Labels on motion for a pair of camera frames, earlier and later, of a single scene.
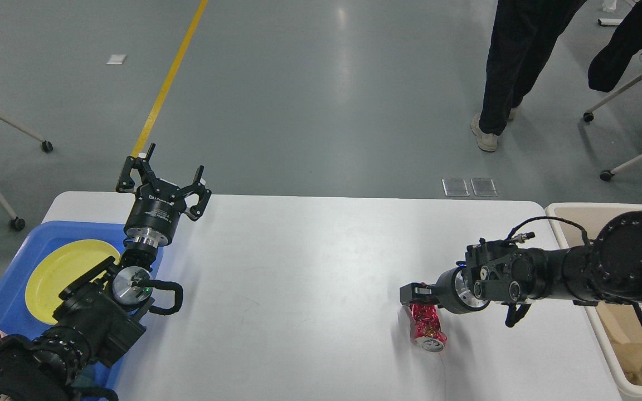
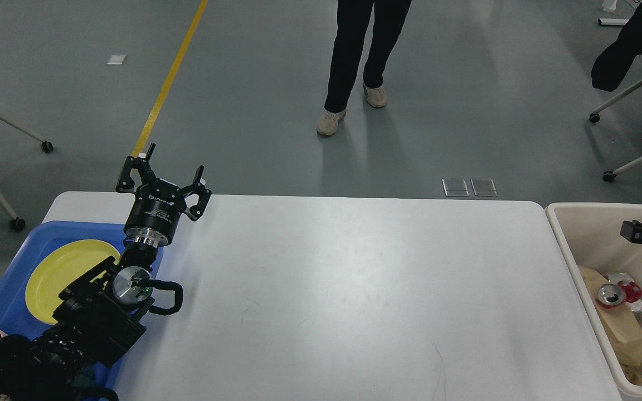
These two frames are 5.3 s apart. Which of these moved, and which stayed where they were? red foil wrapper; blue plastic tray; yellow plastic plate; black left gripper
Moved: red foil wrapper
Stayed: yellow plastic plate; black left gripper; blue plastic tray
